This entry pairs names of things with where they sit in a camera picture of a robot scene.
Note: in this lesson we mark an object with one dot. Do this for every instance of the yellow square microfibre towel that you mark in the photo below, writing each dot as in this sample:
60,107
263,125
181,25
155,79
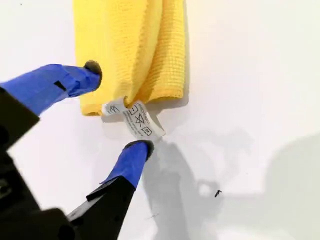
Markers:
112,50

